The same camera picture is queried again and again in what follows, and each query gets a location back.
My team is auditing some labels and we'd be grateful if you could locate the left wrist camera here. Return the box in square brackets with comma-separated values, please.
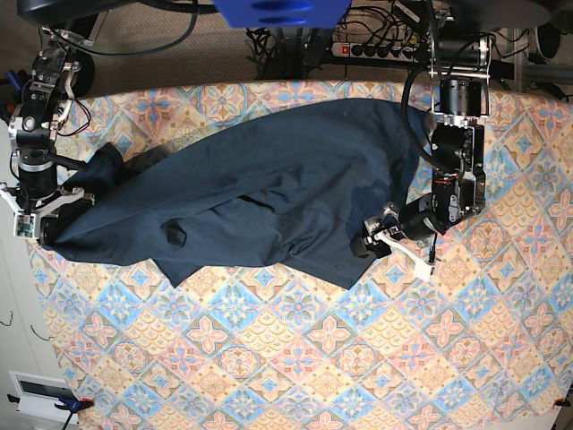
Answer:
[414, 258, 436, 282]

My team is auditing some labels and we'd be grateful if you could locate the black speaker upper right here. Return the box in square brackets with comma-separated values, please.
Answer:
[535, 22, 561, 59]

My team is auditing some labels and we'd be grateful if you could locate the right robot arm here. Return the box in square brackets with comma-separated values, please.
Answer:
[1, 27, 94, 245]

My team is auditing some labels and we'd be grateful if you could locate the orange clamp lower right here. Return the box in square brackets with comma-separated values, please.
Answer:
[553, 398, 572, 408]

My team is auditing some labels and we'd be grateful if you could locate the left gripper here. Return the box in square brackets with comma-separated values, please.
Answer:
[351, 196, 448, 264]

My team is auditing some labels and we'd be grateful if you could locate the blue orange clamp lower left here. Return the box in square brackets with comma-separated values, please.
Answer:
[7, 394, 94, 429]

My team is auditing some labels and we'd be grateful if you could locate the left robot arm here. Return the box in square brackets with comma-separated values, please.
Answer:
[351, 33, 492, 269]

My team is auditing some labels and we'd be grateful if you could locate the black round stand base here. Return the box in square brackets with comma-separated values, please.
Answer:
[72, 51, 95, 98]

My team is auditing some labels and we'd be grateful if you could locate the dark blue t-shirt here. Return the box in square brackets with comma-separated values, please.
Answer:
[44, 99, 419, 288]

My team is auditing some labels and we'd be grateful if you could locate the white power strip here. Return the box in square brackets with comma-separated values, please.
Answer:
[330, 42, 415, 61]

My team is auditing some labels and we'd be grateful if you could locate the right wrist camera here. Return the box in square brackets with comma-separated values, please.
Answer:
[13, 212, 40, 239]

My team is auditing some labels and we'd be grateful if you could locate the patterned tablecloth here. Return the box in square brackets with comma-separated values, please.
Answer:
[28, 91, 572, 429]

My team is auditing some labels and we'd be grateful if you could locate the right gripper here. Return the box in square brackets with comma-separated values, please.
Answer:
[1, 145, 96, 245]

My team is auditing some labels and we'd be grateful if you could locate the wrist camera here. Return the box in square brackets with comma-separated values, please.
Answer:
[13, 212, 40, 239]
[414, 258, 436, 282]

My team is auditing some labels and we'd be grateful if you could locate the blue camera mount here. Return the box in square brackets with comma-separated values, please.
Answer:
[213, 0, 351, 29]

